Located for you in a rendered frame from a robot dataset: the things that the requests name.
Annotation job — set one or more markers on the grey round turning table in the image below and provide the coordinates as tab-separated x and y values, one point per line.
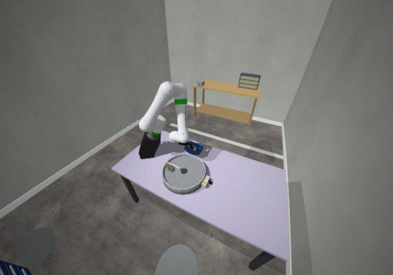
188	175

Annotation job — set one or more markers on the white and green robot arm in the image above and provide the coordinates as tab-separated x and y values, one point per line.
153	128

